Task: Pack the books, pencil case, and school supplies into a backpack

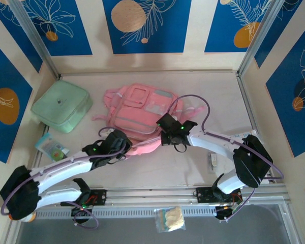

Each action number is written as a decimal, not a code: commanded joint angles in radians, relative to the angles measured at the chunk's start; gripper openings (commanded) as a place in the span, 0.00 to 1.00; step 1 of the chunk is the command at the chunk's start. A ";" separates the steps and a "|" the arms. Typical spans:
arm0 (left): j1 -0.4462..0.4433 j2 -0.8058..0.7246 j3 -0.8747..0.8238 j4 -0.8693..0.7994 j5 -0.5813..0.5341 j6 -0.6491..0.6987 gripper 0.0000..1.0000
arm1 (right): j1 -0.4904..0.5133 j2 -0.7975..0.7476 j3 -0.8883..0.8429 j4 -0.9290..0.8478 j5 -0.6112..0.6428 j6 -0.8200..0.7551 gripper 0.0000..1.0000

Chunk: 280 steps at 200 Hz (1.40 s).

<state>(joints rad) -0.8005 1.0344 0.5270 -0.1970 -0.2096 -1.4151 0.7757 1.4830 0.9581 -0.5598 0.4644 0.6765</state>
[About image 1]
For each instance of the pink backpack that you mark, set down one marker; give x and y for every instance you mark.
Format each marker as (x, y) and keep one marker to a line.
(137, 119)

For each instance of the small clear packet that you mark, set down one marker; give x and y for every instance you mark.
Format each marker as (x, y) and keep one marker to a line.
(212, 162)

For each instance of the clear blue ruler package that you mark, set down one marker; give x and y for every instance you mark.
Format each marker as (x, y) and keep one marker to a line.
(245, 134)

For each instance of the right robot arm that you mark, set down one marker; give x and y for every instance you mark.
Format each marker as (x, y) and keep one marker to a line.
(211, 142)

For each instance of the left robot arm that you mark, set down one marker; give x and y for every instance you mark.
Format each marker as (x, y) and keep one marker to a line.
(61, 167)

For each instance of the mint green zip case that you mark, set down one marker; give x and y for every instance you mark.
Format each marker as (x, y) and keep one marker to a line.
(61, 106)

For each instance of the green correction tape dispenser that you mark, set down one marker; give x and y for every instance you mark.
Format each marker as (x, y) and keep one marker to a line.
(59, 154)

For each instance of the green snack packet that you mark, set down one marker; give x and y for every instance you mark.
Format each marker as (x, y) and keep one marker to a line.
(47, 145)

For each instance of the clear bag of snacks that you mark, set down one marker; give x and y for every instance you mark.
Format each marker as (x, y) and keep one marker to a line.
(171, 218)

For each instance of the orange capped bottle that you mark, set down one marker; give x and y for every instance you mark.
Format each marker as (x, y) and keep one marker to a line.
(30, 218)

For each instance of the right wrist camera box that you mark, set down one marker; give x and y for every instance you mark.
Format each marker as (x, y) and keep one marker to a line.
(169, 123)

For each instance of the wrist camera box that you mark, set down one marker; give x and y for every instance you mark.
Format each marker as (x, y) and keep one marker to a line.
(169, 123)
(118, 142)

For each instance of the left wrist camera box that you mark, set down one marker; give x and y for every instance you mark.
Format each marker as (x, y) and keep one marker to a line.
(118, 142)

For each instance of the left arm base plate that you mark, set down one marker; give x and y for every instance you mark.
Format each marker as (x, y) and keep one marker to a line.
(101, 197)

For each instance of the aluminium mounting rail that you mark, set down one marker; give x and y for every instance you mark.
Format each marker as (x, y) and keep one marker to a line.
(147, 194)

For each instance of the aluminium side rail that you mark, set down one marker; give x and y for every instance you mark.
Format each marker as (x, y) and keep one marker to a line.
(38, 152)
(246, 96)

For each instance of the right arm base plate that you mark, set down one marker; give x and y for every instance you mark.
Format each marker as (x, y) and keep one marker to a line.
(203, 195)

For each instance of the blue floral wall poster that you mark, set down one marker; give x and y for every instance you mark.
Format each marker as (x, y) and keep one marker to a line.
(282, 114)
(66, 38)
(167, 38)
(15, 38)
(0, 142)
(218, 25)
(282, 38)

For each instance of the aluminium frame post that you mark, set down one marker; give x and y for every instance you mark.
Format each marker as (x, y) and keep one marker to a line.
(35, 38)
(259, 38)

